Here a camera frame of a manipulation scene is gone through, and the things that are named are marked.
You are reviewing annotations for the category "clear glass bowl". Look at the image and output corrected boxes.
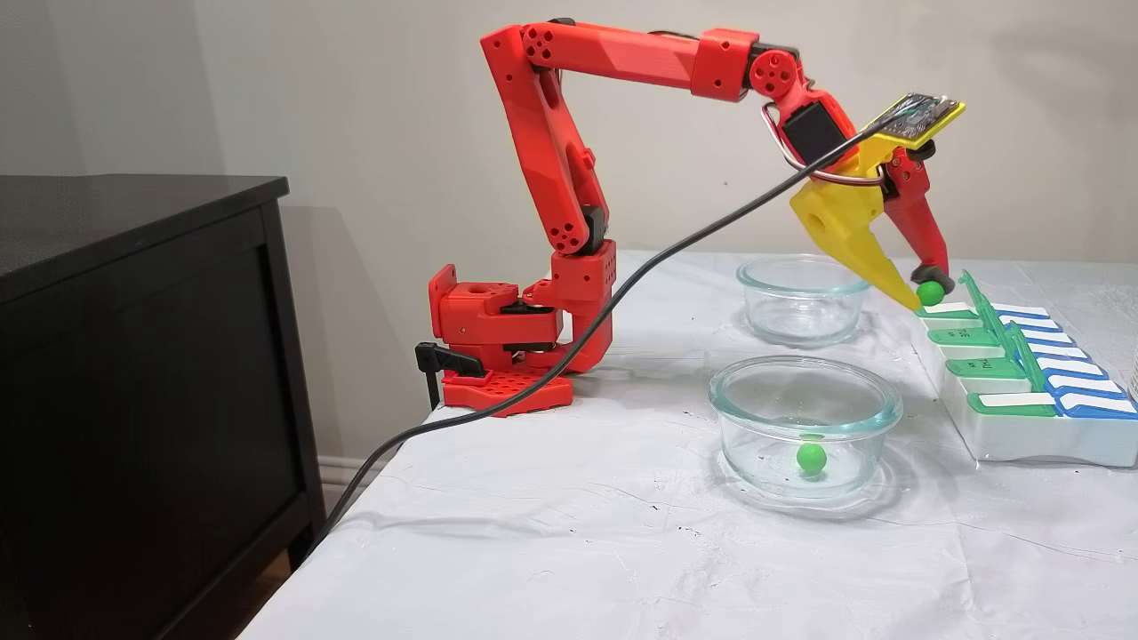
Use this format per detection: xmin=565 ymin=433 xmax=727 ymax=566
xmin=709 ymin=356 xmax=905 ymax=499
xmin=736 ymin=255 xmax=874 ymax=348

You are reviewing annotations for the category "white baseboard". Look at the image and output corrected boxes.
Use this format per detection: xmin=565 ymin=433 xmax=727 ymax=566
xmin=317 ymin=455 xmax=397 ymax=527

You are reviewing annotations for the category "black table clamp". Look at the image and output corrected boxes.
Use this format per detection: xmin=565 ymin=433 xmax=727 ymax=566
xmin=414 ymin=342 xmax=488 ymax=412

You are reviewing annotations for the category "white weekly pill organizer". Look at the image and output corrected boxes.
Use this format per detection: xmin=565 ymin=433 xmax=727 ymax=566
xmin=910 ymin=270 xmax=1138 ymax=468

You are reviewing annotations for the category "thin servo wire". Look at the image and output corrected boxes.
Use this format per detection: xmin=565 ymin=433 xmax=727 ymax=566
xmin=760 ymin=102 xmax=890 ymax=186

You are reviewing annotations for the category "black camera cable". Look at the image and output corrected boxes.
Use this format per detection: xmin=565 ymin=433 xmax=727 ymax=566
xmin=307 ymin=105 xmax=930 ymax=552

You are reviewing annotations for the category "black wooden cabinet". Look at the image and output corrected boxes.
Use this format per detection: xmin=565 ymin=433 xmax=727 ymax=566
xmin=0 ymin=174 xmax=328 ymax=640

